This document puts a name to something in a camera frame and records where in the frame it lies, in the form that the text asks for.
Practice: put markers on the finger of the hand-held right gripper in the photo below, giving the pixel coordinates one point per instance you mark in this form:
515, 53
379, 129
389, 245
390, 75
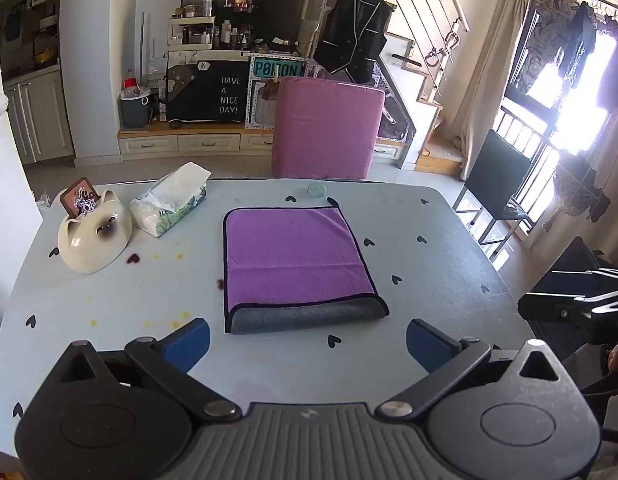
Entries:
554, 310

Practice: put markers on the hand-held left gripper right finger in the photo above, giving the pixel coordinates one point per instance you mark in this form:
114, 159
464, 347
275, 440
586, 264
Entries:
429, 345

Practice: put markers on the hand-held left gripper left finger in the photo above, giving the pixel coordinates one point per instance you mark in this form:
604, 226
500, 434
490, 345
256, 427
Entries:
188, 344

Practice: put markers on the purple and grey towel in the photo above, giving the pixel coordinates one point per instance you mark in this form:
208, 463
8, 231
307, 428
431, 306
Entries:
294, 255

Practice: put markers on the heart-print tablecloth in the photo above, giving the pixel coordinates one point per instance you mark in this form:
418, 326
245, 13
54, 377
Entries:
139, 290

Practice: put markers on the hanging mesh bag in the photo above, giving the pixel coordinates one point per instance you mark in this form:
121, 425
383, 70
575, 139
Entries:
581, 190

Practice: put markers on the cat-shaped ceramic bowl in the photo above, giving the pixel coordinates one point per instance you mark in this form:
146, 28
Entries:
94, 240

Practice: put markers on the tissue pack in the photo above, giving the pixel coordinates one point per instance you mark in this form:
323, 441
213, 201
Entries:
166, 205

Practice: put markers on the black metal chair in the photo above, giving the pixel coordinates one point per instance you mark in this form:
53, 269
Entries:
501, 170

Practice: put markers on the brown patterned card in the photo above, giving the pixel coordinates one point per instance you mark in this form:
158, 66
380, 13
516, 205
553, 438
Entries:
71, 197

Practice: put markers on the small green round lid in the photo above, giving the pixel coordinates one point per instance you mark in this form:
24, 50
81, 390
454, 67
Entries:
316, 189

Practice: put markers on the cream low drawer cabinet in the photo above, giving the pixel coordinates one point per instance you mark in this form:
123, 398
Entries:
189, 142

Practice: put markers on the pink covered chair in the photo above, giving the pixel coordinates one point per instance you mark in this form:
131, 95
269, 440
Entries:
324, 130

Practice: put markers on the grey trash bin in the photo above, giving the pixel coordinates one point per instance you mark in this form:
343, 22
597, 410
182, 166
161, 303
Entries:
135, 110

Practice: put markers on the beige curtain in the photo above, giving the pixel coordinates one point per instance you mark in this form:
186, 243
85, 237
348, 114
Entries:
489, 70

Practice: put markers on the black letter board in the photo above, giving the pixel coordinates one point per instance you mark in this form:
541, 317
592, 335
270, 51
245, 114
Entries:
214, 95

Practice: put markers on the wooden staircase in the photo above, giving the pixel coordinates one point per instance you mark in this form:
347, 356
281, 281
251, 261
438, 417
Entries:
429, 85

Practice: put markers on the patterned hanging garment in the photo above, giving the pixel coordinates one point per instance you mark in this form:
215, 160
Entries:
549, 40

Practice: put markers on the dark hanging garment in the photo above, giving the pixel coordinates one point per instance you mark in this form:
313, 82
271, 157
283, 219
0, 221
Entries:
579, 40

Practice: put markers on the white kitchen cabinet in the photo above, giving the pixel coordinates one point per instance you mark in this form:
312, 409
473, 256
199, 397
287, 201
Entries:
39, 115

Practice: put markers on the teal sign plate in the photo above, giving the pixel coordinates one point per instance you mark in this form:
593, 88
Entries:
278, 68

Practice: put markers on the cream shelf organizer with bottles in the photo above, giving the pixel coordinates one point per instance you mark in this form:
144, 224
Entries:
191, 32

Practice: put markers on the black jacket with white trim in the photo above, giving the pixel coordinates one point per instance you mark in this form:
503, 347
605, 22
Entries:
356, 30

